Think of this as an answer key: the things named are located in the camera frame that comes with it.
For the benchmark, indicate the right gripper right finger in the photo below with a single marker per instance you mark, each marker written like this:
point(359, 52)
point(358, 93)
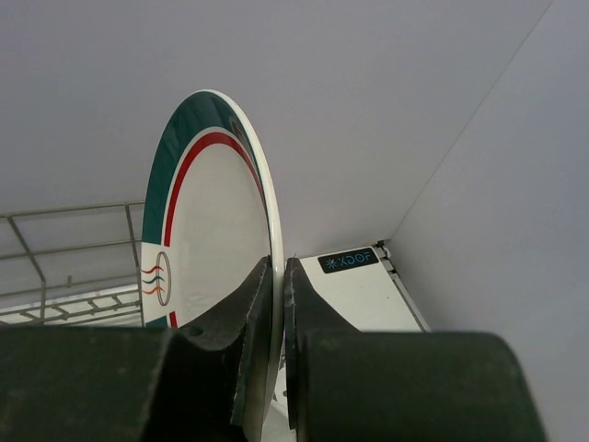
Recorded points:
point(344, 384)

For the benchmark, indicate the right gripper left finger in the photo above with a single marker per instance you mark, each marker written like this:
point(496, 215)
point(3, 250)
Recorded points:
point(138, 377)

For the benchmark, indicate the round teal rimmed plate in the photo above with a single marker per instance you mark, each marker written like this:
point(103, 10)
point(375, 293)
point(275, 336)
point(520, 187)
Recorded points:
point(211, 274)

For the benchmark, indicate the grey wire dish rack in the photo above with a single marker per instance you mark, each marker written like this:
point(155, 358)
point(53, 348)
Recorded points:
point(73, 265)

